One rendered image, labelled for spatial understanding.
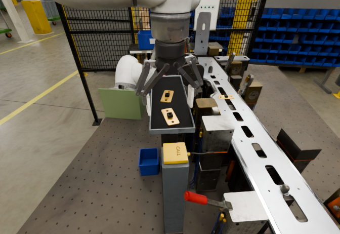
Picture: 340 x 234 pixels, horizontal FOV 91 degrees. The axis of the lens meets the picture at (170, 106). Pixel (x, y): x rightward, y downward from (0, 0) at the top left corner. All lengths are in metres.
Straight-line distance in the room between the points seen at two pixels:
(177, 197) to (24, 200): 1.68
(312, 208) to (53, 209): 0.97
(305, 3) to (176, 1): 3.14
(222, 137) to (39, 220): 0.84
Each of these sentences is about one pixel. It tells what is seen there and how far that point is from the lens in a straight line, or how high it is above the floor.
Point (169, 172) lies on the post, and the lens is 0.46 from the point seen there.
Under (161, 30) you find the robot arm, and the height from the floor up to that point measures 1.43.
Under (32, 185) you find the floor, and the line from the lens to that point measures 2.15.
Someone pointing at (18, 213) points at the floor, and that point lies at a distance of 2.04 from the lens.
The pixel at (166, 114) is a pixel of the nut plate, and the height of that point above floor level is 1.16.
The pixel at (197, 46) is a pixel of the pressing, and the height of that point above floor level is 1.07.
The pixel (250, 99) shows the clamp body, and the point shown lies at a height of 0.96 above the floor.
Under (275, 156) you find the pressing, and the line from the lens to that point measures 0.75.
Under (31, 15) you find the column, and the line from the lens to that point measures 8.40.
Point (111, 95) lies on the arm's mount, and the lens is 1.22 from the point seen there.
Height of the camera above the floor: 1.51
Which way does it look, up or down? 36 degrees down
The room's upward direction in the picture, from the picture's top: straight up
